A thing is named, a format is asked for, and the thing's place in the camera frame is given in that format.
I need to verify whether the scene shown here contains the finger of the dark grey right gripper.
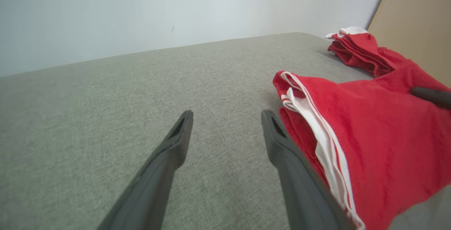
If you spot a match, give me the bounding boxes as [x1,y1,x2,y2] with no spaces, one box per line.
[409,86,451,110]

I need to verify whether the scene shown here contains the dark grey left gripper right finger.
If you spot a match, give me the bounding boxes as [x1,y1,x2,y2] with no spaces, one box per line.
[261,109,357,230]

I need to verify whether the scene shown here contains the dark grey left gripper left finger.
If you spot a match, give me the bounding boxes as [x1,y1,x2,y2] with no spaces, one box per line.
[97,110,194,230]

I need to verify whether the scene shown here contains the red jersey with white sleeves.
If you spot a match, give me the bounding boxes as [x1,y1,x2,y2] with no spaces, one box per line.
[272,59,451,230]

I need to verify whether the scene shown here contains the red shorts with white stripes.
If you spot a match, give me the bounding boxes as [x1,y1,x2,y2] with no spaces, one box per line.
[325,26,411,79]

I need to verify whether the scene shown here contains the light brown wooden board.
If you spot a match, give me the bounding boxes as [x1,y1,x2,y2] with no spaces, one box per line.
[366,0,451,88]

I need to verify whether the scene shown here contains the grey fabric sofa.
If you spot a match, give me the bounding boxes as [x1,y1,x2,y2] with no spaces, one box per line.
[0,32,451,230]

